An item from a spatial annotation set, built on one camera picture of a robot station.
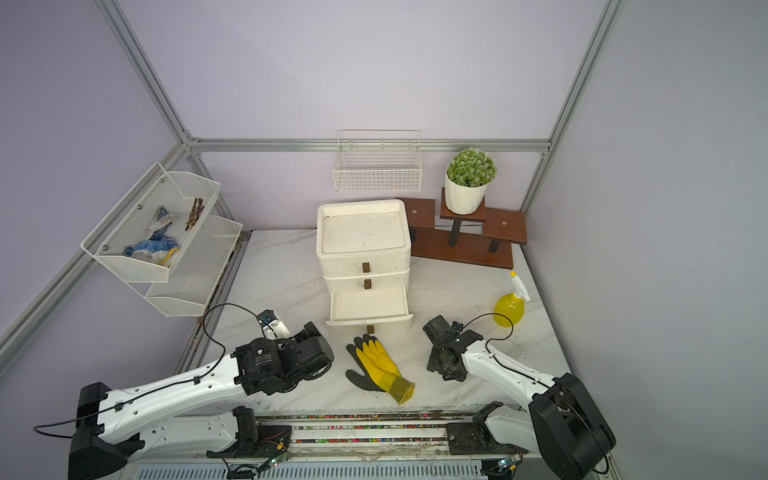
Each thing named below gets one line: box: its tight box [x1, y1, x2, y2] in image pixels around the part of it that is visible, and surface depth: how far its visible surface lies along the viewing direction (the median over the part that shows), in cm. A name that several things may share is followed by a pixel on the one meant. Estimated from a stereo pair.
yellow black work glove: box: [346, 334, 416, 405], surface depth 85 cm
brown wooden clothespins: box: [185, 197, 205, 231], surface depth 83 cm
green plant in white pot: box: [444, 147, 497, 215], surface depth 86 cm
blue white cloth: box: [124, 206, 179, 267], surface depth 73 cm
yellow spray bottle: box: [493, 271, 530, 327], surface depth 90 cm
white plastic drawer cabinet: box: [316, 199, 414, 326], surface depth 90 cm
